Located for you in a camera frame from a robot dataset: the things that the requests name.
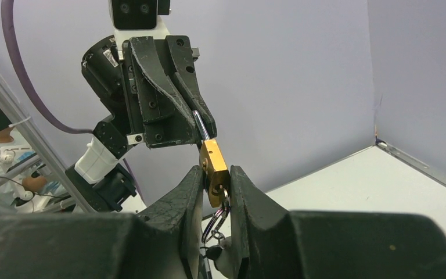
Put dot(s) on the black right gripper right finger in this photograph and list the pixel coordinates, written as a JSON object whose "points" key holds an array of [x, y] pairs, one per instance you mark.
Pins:
{"points": [[271, 242]]}

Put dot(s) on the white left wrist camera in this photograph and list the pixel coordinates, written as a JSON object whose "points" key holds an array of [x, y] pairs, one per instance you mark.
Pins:
{"points": [[138, 18]]}

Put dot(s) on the silver key with rings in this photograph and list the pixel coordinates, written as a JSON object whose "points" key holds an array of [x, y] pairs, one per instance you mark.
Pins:
{"points": [[212, 229]]}

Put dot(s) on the brass long-shackle padlock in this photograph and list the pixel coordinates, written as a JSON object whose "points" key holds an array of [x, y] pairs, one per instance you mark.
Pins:
{"points": [[212, 161]]}

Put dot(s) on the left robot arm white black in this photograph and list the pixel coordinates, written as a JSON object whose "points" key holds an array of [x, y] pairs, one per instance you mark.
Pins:
{"points": [[150, 89]]}

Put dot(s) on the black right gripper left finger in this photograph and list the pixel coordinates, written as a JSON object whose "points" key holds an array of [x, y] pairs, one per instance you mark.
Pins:
{"points": [[161, 241]]}

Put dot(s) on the aluminium frame rail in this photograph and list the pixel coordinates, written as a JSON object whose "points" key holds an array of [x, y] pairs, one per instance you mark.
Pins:
{"points": [[14, 111]]}

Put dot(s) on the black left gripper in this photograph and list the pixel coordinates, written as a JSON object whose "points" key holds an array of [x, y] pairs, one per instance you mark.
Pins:
{"points": [[130, 92]]}

